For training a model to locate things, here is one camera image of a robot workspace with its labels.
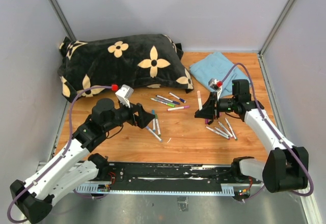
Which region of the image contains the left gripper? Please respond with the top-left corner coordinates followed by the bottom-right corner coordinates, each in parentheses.
top-left (103, 97), bottom-right (155, 133)

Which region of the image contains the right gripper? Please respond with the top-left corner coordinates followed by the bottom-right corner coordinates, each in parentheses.
top-left (195, 92), bottom-right (238, 120)

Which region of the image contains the purple cap marker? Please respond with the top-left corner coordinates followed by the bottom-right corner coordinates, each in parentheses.
top-left (205, 126), bottom-right (229, 139)

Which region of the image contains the pink cap marker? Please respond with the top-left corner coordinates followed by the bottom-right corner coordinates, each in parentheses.
top-left (218, 121), bottom-right (233, 138)

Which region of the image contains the black cap marker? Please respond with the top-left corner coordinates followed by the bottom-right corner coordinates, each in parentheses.
top-left (214, 127), bottom-right (229, 138)

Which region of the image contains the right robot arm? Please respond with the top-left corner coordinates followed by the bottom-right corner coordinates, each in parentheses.
top-left (195, 78), bottom-right (309, 193)

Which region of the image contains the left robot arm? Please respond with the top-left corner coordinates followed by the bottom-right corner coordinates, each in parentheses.
top-left (10, 98), bottom-right (155, 223)

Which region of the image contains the navy cap marker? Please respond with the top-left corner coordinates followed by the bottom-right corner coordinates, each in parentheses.
top-left (156, 95), bottom-right (180, 105)

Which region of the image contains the light blue folded cloth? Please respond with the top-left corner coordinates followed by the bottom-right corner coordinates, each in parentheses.
top-left (190, 52), bottom-right (251, 97)

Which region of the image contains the black floral pillow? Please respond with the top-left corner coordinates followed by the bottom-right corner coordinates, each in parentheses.
top-left (58, 34), bottom-right (194, 102)

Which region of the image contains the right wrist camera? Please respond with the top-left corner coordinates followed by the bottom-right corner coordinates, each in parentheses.
top-left (208, 78), bottom-right (223, 100)

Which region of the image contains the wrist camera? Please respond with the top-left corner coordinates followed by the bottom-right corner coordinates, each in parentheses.
top-left (208, 78), bottom-right (223, 100)
top-left (115, 85), bottom-right (134, 108)

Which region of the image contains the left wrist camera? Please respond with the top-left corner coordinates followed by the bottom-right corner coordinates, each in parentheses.
top-left (115, 85), bottom-right (134, 108)

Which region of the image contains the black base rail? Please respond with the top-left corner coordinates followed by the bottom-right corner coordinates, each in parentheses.
top-left (76, 162), bottom-right (260, 194)

